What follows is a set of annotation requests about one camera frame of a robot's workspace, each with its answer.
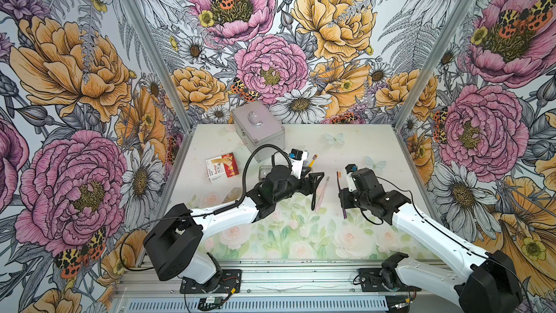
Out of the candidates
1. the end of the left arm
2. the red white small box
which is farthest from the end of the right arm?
the red white small box

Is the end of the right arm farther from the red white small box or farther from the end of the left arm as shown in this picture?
the red white small box

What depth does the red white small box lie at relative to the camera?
3.28 ft
